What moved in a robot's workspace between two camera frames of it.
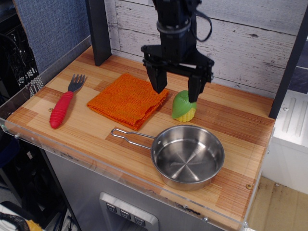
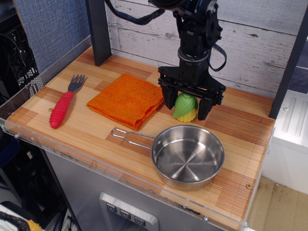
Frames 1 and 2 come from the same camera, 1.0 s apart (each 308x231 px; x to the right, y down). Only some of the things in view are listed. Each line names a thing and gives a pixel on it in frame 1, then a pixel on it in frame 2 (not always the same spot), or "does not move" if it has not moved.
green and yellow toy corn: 182,109 does not move
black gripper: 178,53 → 191,76
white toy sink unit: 285,161 does not move
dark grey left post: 99,30 does not move
